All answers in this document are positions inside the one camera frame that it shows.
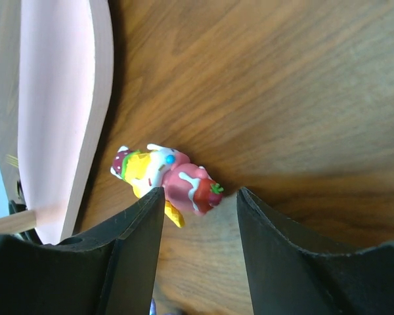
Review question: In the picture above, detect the pink three-tier shelf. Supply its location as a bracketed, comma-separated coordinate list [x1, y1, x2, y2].
[0, 1, 114, 244]

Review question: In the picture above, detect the gold fork green handle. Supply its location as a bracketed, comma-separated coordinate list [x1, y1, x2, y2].
[5, 154, 19, 168]

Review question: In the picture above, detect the purple bunny with cake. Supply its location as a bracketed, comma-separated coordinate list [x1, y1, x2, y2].
[149, 299, 157, 315]

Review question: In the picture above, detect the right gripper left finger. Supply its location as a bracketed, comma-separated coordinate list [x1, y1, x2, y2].
[0, 188, 165, 314]

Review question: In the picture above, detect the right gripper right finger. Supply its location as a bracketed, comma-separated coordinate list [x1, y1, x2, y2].
[236, 188, 394, 314]

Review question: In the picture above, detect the ice cream cone bear toy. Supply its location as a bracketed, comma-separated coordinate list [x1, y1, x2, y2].
[110, 144, 224, 228]

